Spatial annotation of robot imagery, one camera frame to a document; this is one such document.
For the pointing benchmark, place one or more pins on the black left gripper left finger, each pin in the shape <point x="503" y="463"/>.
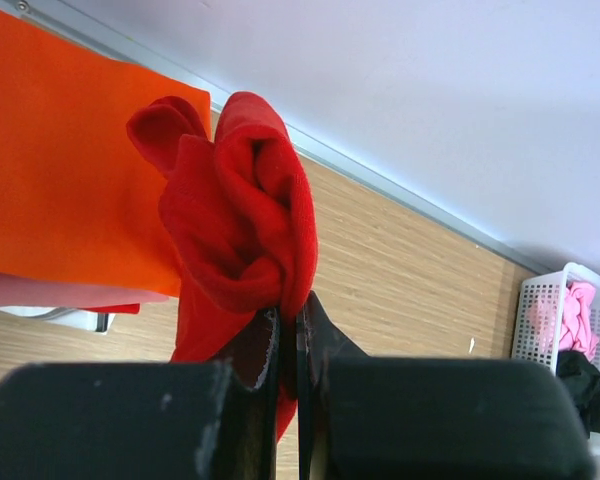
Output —
<point x="210" y="420"/>

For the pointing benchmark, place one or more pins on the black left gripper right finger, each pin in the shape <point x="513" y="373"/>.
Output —
<point x="377" y="417"/>

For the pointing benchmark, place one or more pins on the folded red white t shirt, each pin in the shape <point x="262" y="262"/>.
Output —
<point x="91" y="321"/>

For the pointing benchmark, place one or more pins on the white plastic laundry basket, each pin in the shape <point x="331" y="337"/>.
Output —
<point x="552" y="287"/>

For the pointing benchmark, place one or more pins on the folded dusty pink t shirt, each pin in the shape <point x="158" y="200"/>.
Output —
<point x="19" y="291"/>

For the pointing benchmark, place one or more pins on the black t shirt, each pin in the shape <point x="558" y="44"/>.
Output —
<point x="582" y="380"/>

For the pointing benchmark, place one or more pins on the folded orange t shirt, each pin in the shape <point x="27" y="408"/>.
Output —
<point x="77" y="201"/>

